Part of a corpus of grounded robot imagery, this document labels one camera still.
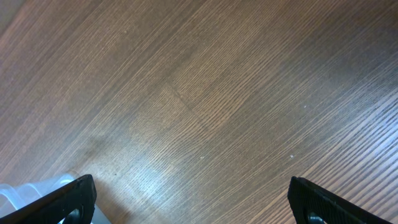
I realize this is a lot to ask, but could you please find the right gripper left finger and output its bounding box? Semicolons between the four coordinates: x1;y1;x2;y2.
1;174;97;224

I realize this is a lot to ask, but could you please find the clear plastic container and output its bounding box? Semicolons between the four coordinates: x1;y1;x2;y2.
0;173;111;224

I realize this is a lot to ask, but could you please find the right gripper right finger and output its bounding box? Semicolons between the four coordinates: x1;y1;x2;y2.
287;177;391;224

